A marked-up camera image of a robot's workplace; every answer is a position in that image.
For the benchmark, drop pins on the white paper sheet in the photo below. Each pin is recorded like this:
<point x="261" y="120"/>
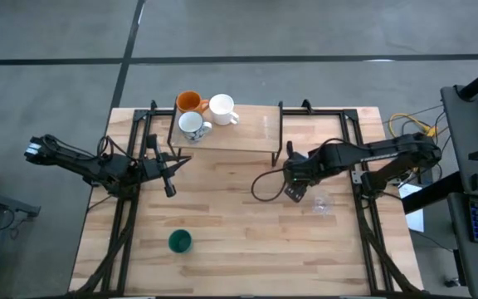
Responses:
<point x="413" y="207"/>

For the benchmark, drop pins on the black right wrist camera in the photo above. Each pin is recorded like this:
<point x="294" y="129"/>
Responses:
<point x="295" y="193"/>

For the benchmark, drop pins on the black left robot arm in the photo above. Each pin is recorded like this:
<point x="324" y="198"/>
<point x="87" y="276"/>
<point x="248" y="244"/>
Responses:
<point x="81" y="164"/>

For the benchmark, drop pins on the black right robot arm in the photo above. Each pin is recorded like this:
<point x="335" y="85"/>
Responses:
<point x="380" y="153"/>

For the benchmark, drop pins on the clear plastic cup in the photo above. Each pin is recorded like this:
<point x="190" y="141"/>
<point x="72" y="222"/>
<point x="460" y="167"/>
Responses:
<point x="322" y="204"/>

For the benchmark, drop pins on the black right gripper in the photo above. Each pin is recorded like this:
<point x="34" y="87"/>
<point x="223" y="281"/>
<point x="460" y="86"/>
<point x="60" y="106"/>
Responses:
<point x="299" y="170"/>

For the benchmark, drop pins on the plain white mug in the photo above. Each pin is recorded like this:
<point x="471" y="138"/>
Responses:
<point x="221" y="106"/>

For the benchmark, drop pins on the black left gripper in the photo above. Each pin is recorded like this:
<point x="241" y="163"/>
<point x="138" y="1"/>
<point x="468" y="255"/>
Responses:
<point x="156" y="168"/>

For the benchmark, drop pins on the orange mug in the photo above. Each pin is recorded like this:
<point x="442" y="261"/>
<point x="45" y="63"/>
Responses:
<point x="189" y="101"/>

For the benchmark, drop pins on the green plastic cup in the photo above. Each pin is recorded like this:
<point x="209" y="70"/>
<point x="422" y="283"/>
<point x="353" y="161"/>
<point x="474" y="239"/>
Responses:
<point x="180" y="241"/>

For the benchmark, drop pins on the dark grey desk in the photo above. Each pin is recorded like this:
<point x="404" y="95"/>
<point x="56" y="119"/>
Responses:
<point x="459" y="124"/>

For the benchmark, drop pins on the wooden shelf black metal frame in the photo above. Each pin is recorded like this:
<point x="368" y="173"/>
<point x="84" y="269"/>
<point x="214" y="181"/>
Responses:
<point x="247" y="133"/>

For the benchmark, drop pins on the white navy floral mug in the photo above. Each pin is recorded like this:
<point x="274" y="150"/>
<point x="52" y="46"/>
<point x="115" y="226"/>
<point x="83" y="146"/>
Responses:
<point x="191" y="124"/>

